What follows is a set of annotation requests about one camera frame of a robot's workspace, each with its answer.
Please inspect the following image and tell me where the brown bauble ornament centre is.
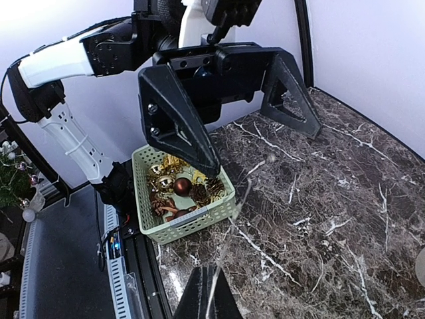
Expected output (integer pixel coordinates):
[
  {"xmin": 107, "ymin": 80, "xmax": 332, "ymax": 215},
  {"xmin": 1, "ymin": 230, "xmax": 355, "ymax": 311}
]
[{"xmin": 173, "ymin": 177, "xmax": 192, "ymax": 197}]

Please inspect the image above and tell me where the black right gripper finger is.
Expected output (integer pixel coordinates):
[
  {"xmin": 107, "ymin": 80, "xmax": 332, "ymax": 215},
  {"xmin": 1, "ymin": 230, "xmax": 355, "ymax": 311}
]
[{"xmin": 173, "ymin": 265, "xmax": 242, "ymax": 319}]

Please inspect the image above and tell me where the green plastic basket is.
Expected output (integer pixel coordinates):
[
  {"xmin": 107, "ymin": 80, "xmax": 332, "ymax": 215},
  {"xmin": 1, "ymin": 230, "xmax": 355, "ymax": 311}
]
[{"xmin": 131, "ymin": 146, "xmax": 237, "ymax": 244}]

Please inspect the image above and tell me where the black front table rail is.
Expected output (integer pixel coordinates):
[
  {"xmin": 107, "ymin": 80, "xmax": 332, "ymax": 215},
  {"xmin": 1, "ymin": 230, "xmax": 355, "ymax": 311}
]
[{"xmin": 120, "ymin": 227, "xmax": 172, "ymax": 318}]

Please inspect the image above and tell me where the decorated background christmas tree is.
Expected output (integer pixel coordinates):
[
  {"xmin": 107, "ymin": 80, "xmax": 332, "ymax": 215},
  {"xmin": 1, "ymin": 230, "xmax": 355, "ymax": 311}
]
[{"xmin": 1, "ymin": 140, "xmax": 45, "ymax": 223}]

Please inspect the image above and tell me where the brown bauble ornament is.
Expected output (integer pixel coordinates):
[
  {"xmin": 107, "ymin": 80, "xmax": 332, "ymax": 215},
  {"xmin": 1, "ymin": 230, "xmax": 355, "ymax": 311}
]
[
  {"xmin": 173, "ymin": 209, "xmax": 192, "ymax": 220},
  {"xmin": 173, "ymin": 177, "xmax": 192, "ymax": 197}
]

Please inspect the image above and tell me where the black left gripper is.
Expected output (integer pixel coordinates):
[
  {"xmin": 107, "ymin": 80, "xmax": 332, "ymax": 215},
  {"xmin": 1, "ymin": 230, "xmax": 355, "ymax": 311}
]
[{"xmin": 138, "ymin": 1, "xmax": 322, "ymax": 177}]

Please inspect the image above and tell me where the white cable duct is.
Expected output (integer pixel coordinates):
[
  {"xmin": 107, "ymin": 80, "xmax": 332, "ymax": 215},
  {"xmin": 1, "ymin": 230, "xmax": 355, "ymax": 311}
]
[{"xmin": 103, "ymin": 204, "xmax": 131, "ymax": 319}]

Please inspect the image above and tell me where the small green christmas tree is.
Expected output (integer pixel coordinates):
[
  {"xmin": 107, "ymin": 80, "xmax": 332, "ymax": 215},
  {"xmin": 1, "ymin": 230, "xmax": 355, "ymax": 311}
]
[{"xmin": 414, "ymin": 249, "xmax": 425, "ymax": 286}]

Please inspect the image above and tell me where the right black frame post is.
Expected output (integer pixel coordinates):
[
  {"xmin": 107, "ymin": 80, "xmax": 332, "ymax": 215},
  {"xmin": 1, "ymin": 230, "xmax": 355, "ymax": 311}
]
[{"xmin": 294, "ymin": 0, "xmax": 314, "ymax": 87}]

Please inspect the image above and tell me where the brown pine cone ornament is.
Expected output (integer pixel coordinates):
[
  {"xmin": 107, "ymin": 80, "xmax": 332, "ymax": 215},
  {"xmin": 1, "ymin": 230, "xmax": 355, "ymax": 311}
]
[{"xmin": 190, "ymin": 183, "xmax": 211, "ymax": 207}]

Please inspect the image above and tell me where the brown bauble ornament right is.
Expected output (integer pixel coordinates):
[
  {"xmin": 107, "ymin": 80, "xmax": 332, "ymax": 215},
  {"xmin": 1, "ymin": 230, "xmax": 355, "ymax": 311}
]
[{"xmin": 173, "ymin": 209, "xmax": 192, "ymax": 220}]

